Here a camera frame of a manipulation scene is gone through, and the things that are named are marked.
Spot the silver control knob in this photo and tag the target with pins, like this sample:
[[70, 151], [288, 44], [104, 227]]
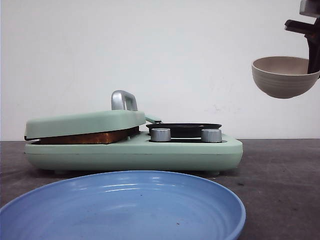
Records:
[[211, 136], [160, 135]]

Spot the mint green breakfast maker base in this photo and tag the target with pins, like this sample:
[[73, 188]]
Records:
[[138, 153]]

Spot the beige ribbed bowl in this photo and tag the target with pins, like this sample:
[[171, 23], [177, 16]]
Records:
[[283, 77]]

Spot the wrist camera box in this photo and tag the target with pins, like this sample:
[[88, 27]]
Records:
[[310, 8]]

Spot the right silver control knob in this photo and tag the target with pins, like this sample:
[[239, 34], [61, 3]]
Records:
[[211, 136]]

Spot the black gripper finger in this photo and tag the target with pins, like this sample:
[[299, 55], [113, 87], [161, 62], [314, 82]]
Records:
[[314, 55]]

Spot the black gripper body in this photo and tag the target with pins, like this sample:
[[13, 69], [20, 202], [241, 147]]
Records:
[[310, 31]]

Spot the left silver control knob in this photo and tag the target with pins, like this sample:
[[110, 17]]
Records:
[[160, 135]]

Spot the blue round plate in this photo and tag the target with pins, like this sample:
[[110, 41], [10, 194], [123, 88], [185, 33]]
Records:
[[125, 205]]

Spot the white bread slice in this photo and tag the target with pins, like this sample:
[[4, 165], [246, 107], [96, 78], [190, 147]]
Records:
[[108, 137]]

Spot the black frying pan green handle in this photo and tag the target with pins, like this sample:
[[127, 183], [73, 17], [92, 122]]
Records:
[[180, 130]]

